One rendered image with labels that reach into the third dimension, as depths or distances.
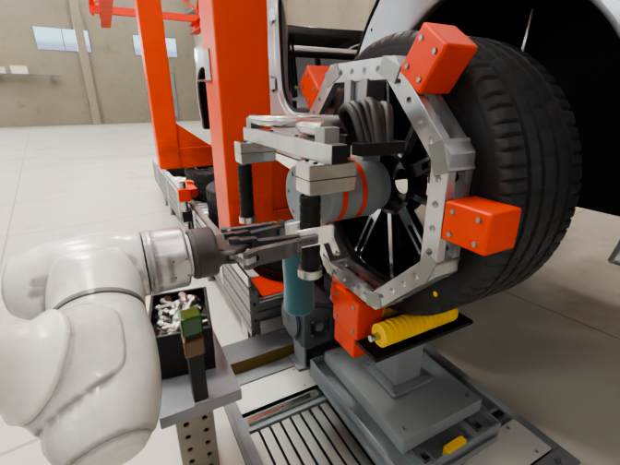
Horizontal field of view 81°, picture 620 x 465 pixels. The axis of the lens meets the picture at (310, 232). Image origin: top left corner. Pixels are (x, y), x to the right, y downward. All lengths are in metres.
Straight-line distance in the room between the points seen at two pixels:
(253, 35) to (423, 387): 1.16
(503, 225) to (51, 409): 0.60
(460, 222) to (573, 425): 1.14
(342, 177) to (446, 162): 0.17
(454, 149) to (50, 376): 0.60
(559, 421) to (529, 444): 0.27
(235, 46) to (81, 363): 0.96
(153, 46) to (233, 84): 1.95
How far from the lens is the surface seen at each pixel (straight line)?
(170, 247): 0.52
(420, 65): 0.69
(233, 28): 1.18
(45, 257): 0.52
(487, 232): 0.61
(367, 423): 1.22
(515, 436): 1.41
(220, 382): 0.90
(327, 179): 0.58
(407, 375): 1.22
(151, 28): 3.10
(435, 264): 0.69
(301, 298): 0.99
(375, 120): 0.62
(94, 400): 0.39
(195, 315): 0.73
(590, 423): 1.70
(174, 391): 0.90
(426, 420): 1.15
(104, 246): 0.52
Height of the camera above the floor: 1.05
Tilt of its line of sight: 20 degrees down
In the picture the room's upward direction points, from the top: straight up
